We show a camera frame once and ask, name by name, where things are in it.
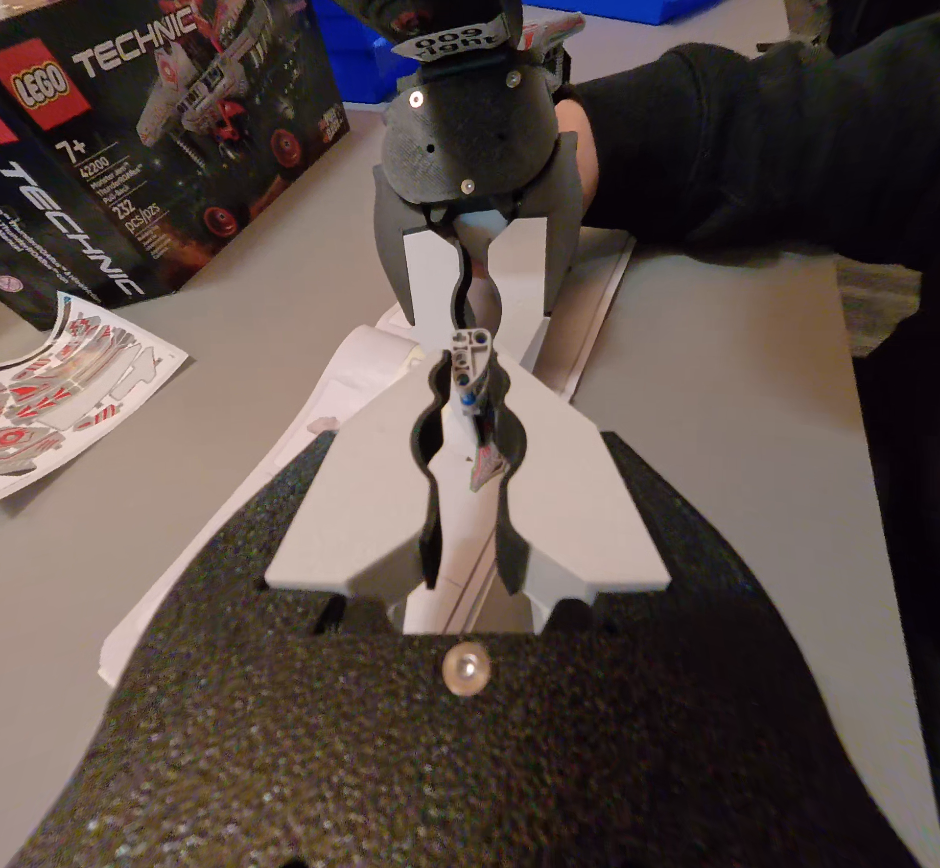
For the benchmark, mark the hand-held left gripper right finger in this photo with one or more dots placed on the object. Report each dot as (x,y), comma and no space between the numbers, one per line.
(587,515)

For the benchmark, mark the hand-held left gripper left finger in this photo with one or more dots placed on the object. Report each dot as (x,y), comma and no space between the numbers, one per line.
(352,508)

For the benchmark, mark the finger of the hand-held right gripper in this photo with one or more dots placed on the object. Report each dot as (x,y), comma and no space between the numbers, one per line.
(562,236)
(430,273)

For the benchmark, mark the grey triangular brick piece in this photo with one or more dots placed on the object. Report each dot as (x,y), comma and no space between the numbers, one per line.
(470,361)

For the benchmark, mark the grey brick with blue pins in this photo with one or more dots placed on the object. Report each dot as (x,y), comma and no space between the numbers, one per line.
(470,407)

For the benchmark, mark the person's right forearm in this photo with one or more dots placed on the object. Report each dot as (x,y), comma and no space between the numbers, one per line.
(734,148)

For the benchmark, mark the person's right hand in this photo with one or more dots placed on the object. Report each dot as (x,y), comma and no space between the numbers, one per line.
(580,148)

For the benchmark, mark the white instruction booklet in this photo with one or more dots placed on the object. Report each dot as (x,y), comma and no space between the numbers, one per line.
(242,515)

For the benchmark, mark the grey red toy model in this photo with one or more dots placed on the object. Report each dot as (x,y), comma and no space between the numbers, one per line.
(551,29)

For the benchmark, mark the black toy set box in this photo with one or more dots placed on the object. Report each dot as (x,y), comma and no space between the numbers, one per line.
(147,185)

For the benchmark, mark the toy sticker sheet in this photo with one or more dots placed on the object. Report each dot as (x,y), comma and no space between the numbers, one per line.
(73,383)

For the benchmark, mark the person's dark clothing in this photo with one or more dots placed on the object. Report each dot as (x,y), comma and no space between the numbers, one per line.
(910,515)

